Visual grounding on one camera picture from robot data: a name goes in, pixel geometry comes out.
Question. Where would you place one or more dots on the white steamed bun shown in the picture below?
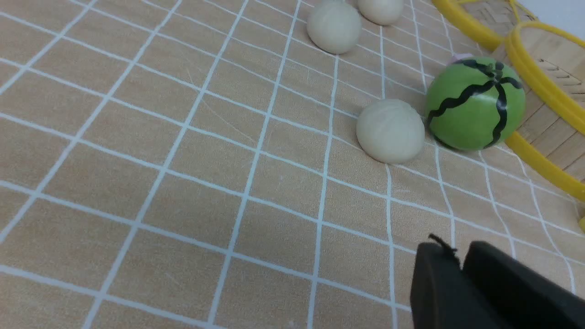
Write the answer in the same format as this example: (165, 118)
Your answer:
(390, 131)
(334, 26)
(381, 12)

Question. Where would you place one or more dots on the green toy watermelon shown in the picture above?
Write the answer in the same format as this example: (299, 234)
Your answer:
(475, 103)

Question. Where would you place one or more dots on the checkered beige tablecloth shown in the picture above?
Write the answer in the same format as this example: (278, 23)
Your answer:
(192, 164)

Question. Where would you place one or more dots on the bamboo steamer tray yellow rim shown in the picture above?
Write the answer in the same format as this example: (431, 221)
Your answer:
(550, 138)

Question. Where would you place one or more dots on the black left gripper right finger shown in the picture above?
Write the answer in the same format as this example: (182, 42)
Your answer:
(522, 297)

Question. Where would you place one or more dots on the pink cube block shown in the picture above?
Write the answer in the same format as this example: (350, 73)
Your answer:
(460, 56)

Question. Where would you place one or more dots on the bamboo steamer lid yellow rim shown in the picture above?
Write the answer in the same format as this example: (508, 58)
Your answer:
(487, 22)

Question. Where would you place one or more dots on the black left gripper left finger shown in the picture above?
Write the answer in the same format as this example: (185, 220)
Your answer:
(442, 297)

